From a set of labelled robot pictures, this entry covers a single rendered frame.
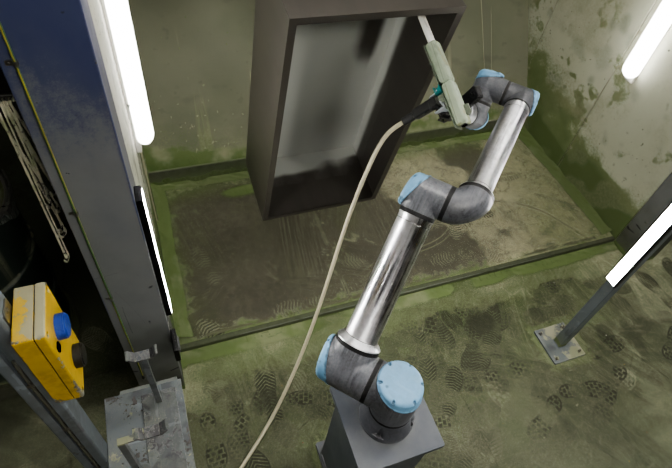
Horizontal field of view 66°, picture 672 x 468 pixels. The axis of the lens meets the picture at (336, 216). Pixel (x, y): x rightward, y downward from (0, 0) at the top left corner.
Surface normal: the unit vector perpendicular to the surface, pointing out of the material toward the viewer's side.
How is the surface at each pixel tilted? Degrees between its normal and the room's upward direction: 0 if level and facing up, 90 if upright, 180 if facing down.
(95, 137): 90
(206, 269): 0
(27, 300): 0
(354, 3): 12
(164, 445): 0
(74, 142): 90
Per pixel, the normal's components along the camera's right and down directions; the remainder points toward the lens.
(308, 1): 0.18, -0.49
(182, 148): 0.34, 0.26
